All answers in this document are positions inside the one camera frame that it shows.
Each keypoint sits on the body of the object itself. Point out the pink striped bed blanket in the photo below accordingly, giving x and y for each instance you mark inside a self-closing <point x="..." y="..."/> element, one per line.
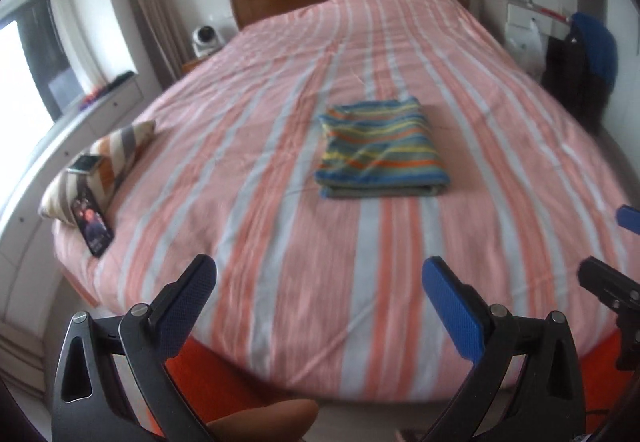
<point x="250" y="172"/>

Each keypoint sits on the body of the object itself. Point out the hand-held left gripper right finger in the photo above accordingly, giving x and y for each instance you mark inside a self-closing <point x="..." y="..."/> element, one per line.
<point x="450" y="302"/>

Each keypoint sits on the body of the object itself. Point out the wooden nightstand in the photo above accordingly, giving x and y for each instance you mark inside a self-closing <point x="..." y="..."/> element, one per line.
<point x="192" y="65"/>

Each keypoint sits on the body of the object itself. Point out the black smartphone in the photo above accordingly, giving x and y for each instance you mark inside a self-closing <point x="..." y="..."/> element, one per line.
<point x="92" y="224"/>

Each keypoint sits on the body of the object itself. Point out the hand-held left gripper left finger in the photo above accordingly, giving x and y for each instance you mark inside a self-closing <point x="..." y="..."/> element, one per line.
<point x="192" y="287"/>

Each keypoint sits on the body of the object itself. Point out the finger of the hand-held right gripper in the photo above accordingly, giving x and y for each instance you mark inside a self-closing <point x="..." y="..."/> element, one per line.
<point x="630" y="218"/>
<point x="607" y="284"/>

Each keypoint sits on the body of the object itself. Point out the striped pillow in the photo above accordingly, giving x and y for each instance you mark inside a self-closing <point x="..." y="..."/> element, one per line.
<point x="110" y="157"/>

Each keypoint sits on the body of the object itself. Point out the dark hanging clothes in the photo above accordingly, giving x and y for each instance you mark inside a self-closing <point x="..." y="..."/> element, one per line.
<point x="570" y="77"/>

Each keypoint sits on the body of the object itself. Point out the small red item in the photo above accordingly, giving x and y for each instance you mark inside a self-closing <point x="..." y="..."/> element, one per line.
<point x="91" y="98"/>

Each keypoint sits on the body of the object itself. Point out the small silver phone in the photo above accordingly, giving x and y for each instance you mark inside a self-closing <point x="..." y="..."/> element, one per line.
<point x="84" y="164"/>

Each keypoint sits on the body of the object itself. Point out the white plastic bag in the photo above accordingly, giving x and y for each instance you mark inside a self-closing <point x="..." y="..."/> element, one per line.
<point x="532" y="47"/>

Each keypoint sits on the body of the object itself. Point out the blue garment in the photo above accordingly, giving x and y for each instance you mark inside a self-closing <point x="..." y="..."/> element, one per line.
<point x="600" y="52"/>

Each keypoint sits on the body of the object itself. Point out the multicolour striped towel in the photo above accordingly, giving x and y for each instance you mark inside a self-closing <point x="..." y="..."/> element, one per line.
<point x="380" y="147"/>

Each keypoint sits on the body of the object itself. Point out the window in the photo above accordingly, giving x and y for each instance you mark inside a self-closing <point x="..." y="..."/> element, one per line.
<point x="30" y="57"/>

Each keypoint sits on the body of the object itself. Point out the small white camera device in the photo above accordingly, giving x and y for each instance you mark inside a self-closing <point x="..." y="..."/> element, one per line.
<point x="202" y="39"/>

